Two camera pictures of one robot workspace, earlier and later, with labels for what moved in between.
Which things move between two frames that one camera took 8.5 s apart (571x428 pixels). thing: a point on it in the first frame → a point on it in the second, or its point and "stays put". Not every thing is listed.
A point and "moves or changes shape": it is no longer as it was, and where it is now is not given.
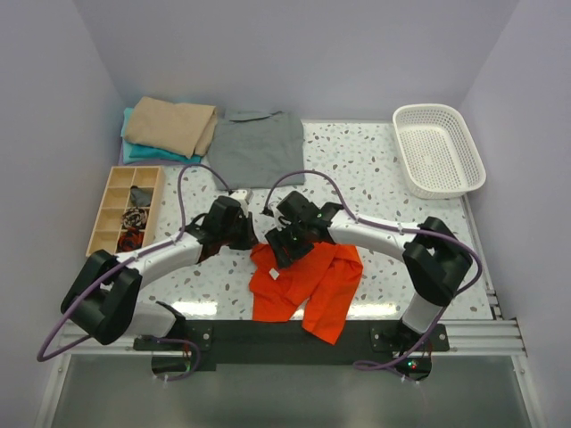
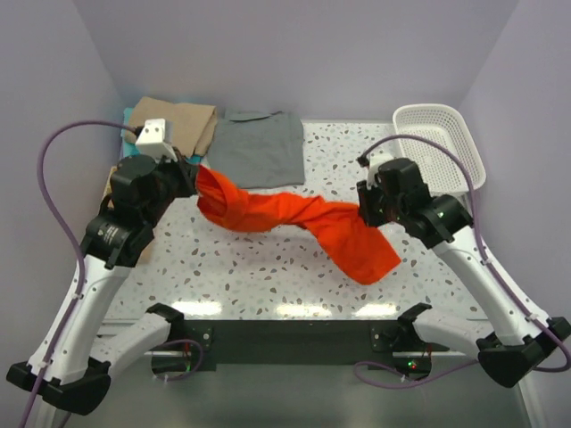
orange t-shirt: x=328 y=278 moves or changes shape
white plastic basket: x=439 y=154 stays put
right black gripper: x=277 y=239 → x=365 y=195
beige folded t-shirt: x=184 y=128 stays put
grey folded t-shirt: x=258 y=148 stays put
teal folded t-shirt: x=136 y=152 stays put
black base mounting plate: x=281 y=343 stays put
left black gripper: x=249 y=239 → x=187 y=171
